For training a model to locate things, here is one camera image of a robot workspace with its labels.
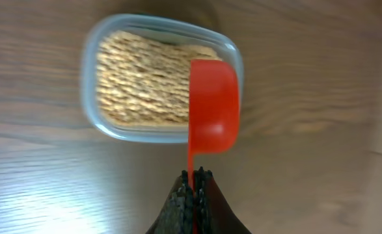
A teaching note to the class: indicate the clear plastic container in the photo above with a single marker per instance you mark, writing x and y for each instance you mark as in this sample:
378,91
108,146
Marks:
166,30

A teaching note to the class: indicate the soybeans in container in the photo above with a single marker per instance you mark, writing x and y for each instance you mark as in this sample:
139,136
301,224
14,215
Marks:
143,82

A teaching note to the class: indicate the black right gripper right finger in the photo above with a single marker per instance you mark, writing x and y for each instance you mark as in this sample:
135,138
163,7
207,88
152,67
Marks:
213,213

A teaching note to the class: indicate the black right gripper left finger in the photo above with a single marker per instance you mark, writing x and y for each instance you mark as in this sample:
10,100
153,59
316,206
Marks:
176,215

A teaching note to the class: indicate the red plastic measuring scoop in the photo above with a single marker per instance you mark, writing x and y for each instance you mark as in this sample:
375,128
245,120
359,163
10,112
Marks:
213,110

